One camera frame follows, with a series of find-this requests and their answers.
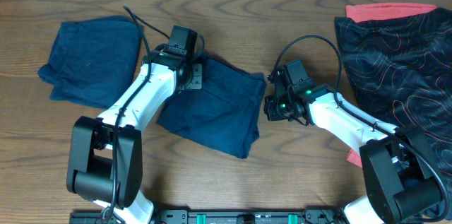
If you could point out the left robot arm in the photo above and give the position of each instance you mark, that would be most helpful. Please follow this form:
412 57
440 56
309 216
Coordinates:
106 161

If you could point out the navy blue shorts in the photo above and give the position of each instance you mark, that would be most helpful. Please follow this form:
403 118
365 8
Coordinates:
223 114

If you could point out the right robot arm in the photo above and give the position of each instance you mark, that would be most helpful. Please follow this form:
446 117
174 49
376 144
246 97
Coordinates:
402 179

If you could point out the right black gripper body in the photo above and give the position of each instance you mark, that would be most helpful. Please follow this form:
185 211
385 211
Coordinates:
285 110

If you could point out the folded navy shorts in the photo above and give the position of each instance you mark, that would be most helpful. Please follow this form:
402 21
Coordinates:
92 62

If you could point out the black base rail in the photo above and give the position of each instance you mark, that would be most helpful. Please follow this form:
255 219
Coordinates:
309 216

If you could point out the red coral garment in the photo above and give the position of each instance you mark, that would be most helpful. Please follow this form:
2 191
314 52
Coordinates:
386 11

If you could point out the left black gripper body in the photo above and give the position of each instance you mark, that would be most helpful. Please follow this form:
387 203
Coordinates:
193 80

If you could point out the black patterned shorts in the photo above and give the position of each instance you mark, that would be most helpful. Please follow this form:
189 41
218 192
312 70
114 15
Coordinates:
400 71

